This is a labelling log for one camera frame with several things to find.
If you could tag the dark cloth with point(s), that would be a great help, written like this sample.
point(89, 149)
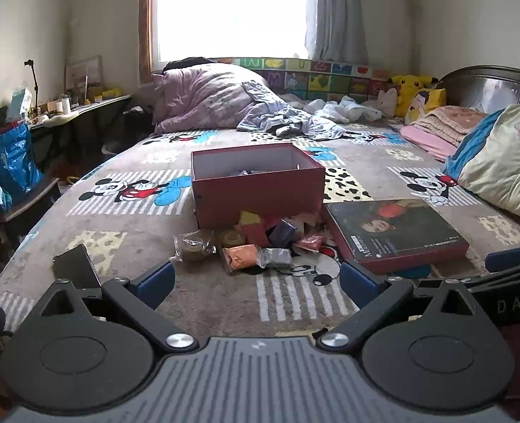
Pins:
point(187, 62)

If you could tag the dark portrait box lid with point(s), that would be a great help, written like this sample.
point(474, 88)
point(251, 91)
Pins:
point(392, 231)

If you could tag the beige tape roll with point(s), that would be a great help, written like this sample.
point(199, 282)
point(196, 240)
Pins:
point(232, 238)

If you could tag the black smartphone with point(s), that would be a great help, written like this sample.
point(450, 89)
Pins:
point(75, 266)

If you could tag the folded beige blanket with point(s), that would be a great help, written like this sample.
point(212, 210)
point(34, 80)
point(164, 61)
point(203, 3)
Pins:
point(454, 119)

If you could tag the orange clay packet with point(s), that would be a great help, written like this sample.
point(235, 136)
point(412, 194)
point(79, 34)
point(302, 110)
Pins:
point(241, 258)

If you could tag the grey curtain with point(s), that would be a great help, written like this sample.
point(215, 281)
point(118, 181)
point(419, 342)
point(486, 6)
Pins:
point(335, 9)

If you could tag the white cup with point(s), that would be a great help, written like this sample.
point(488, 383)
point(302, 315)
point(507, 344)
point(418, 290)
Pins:
point(66, 105)

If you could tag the red clay packet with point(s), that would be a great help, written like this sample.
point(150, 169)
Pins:
point(255, 234)

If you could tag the grey-blue garment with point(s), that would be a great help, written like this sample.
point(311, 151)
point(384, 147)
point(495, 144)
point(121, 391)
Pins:
point(282, 116)

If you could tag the wooden chair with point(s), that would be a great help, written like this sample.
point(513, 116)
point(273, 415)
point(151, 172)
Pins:
point(28, 205)

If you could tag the bagged tape roll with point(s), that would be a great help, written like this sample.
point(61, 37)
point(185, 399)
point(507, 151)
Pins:
point(192, 245)

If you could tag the dark wooden headboard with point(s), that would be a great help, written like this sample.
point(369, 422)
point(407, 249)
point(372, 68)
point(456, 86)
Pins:
point(485, 86)

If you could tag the folded pink blanket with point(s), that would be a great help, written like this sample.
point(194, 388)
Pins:
point(425, 141)

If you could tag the yellow plush toy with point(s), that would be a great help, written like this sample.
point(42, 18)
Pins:
point(412, 86)

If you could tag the purple clay packet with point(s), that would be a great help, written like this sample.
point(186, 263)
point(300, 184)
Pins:
point(282, 231)

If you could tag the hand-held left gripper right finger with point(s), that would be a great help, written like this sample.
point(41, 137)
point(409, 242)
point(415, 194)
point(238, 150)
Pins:
point(357, 284)

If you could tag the cream and blue duvet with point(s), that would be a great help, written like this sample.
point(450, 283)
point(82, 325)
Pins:
point(507, 158)

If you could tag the framed picture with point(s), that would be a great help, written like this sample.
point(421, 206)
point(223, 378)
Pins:
point(83, 72)

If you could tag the window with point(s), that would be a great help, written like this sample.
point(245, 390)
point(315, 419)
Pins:
point(229, 13)

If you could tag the colourful foam letter mat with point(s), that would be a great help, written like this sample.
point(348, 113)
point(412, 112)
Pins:
point(317, 77)

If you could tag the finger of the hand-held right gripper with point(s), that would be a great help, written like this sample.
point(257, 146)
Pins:
point(513, 257)

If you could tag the blue plastic bag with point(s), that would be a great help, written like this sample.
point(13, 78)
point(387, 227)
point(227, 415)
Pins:
point(15, 158)

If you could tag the purple quilt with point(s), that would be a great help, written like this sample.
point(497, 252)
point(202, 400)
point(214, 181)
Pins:
point(207, 97)

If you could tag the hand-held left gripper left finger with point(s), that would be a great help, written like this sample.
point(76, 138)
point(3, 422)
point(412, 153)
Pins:
point(156, 283)

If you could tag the black desk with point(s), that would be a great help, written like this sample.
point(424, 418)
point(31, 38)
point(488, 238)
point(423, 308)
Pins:
point(88, 112)

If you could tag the pink clay packet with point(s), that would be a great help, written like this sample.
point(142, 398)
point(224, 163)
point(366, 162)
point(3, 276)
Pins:
point(310, 243)

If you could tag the white plush toy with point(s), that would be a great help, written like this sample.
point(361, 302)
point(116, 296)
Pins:
point(388, 100)

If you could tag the yellow sponge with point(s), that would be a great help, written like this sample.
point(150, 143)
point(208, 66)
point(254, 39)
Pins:
point(249, 219)

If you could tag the grey clay packet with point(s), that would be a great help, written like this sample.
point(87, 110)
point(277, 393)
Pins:
point(274, 257)

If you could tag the pink cardboard box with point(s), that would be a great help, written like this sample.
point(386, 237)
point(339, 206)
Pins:
point(260, 198)

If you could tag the white garment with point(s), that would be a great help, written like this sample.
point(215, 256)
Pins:
point(346, 110)

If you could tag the yellow desk item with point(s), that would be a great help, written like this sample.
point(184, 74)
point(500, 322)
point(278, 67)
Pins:
point(110, 93)

